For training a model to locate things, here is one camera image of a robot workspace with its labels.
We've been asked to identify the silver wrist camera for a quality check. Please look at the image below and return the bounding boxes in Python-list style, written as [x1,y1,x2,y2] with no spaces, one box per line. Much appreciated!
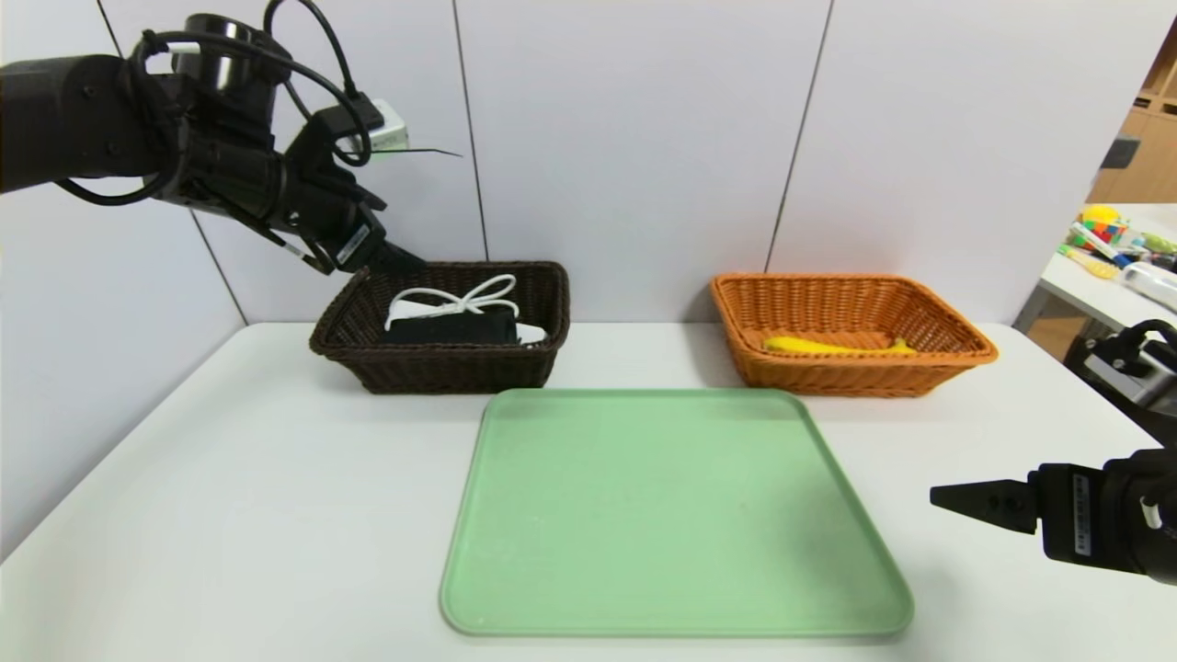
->
[1080,331,1177,405]
[336,97,410,157]

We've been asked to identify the black left camera cable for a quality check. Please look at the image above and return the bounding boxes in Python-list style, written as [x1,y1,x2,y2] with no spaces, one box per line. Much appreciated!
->
[264,0,383,125]

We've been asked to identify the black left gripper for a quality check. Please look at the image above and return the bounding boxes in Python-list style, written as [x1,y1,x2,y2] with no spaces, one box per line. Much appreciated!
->
[278,169,428,276]

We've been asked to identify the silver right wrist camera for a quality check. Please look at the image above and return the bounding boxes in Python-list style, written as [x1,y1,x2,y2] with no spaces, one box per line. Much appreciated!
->
[1080,331,1177,405]

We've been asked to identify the orange wicker basket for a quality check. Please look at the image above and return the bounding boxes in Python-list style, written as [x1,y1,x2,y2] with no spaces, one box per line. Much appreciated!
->
[709,272,999,398]

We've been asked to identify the wooden shelf unit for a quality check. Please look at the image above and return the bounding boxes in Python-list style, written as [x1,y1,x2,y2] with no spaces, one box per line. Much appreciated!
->
[1087,18,1177,205]

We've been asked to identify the dark brown wicker basket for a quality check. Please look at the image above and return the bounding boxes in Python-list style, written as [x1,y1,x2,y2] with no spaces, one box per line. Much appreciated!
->
[308,261,570,395]

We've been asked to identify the yellow banana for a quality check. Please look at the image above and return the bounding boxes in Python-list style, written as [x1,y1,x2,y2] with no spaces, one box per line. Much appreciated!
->
[761,336,919,358]

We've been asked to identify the black glasses case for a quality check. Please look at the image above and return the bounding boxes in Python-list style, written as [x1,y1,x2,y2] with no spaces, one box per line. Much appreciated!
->
[382,308,519,348]

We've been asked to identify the white power strip with cable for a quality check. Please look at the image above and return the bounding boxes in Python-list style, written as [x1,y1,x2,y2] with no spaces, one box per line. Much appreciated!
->
[384,273,547,348]

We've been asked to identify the yellow green toy item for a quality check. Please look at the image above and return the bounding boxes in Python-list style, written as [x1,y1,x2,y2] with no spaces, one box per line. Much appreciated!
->
[1057,241,1118,277]

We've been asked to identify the white bottle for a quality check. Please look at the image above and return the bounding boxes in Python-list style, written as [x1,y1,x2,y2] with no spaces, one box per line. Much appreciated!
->
[1122,260,1177,312]

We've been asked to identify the colourful cube toy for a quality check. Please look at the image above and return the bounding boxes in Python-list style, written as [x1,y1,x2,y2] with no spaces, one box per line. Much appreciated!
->
[1071,204,1130,249]

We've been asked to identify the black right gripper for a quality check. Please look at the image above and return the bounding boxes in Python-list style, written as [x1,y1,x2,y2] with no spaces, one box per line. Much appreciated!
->
[930,449,1177,586]

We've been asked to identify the light green plastic tray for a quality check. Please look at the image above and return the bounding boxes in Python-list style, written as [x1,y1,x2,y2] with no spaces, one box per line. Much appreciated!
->
[439,387,914,639]

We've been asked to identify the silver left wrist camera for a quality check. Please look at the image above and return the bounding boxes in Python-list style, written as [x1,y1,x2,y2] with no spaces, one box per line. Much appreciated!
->
[336,97,410,157]

